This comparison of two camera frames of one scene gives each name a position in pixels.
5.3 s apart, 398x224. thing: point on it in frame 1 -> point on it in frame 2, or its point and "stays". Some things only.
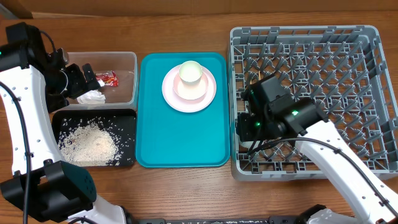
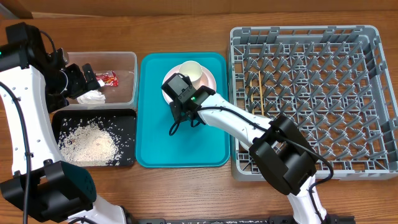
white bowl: [248, 144] stays
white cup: [190, 72] stays
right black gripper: [243, 130] -> [173, 110]
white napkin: [92, 96] stays
